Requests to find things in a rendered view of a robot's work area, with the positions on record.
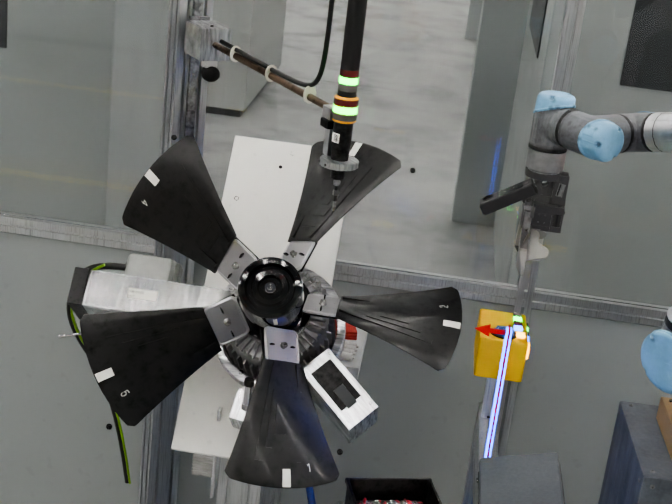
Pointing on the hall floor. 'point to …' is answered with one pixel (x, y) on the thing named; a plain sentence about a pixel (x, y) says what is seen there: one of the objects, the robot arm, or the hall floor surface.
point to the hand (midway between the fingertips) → (516, 262)
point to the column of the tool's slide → (155, 428)
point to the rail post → (469, 480)
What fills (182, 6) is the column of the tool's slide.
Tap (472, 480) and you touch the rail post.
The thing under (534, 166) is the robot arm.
